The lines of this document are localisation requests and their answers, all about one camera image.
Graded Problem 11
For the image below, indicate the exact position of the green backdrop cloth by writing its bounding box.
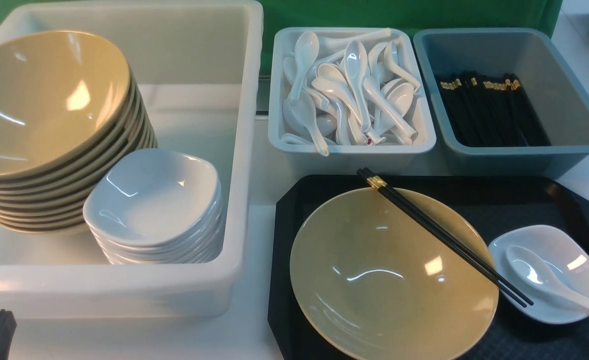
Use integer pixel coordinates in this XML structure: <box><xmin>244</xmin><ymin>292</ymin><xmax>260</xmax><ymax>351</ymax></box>
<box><xmin>0</xmin><ymin>0</ymin><xmax>564</xmax><ymax>76</ymax></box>

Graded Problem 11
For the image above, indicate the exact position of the blue chopstick bin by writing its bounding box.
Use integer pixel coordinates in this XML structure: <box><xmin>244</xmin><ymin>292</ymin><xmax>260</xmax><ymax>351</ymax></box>
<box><xmin>413</xmin><ymin>28</ymin><xmax>589</xmax><ymax>178</ymax></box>

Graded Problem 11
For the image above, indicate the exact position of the stack of tan noodle bowls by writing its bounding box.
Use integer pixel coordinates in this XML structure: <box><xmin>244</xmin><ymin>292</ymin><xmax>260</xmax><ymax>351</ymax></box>
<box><xmin>0</xmin><ymin>30</ymin><xmax>159</xmax><ymax>235</ymax></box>

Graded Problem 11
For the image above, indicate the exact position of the black serving tray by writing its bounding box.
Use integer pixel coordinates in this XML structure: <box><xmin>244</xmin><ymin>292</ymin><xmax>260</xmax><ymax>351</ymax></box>
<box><xmin>267</xmin><ymin>174</ymin><xmax>589</xmax><ymax>360</ymax></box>

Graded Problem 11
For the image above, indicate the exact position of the bundle of black chopsticks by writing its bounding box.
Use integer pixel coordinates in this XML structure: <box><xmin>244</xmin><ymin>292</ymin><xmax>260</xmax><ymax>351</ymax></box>
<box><xmin>436</xmin><ymin>71</ymin><xmax>552</xmax><ymax>148</ymax></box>

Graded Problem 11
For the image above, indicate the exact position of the black chopstick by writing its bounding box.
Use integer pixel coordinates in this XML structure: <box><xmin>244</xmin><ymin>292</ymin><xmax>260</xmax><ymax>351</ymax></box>
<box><xmin>360</xmin><ymin>167</ymin><xmax>534</xmax><ymax>305</ymax></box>
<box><xmin>356</xmin><ymin>170</ymin><xmax>529</xmax><ymax>308</ymax></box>

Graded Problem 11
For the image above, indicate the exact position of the white small dish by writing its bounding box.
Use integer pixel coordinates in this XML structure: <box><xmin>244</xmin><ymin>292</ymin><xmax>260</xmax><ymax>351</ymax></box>
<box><xmin>488</xmin><ymin>224</ymin><xmax>589</xmax><ymax>325</ymax></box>

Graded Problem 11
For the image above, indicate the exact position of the large white plastic tub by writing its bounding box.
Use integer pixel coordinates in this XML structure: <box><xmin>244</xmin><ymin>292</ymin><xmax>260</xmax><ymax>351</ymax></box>
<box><xmin>0</xmin><ymin>0</ymin><xmax>263</xmax><ymax>319</ymax></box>

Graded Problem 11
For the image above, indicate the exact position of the white spoon bin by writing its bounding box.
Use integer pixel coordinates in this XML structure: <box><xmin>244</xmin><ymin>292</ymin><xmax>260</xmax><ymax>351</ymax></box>
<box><xmin>267</xmin><ymin>27</ymin><xmax>437</xmax><ymax>177</ymax></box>

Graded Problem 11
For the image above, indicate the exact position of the pile of white soup spoons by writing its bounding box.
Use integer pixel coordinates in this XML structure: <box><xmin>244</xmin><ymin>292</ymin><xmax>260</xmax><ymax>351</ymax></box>
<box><xmin>280</xmin><ymin>28</ymin><xmax>422</xmax><ymax>157</ymax></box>

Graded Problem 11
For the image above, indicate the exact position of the tan noodle bowl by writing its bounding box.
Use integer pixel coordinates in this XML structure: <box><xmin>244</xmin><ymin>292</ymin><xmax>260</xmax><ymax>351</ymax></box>
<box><xmin>289</xmin><ymin>187</ymin><xmax>500</xmax><ymax>360</ymax></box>

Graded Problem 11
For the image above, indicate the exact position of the stack of white small dishes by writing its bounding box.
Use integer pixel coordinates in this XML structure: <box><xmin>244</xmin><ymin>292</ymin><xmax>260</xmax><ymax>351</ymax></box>
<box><xmin>83</xmin><ymin>148</ymin><xmax>226</xmax><ymax>265</ymax></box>

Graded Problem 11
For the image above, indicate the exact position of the white ceramic soup spoon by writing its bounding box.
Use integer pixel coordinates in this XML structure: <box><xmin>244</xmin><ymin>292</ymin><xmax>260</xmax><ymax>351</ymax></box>
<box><xmin>505</xmin><ymin>245</ymin><xmax>589</xmax><ymax>310</ymax></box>

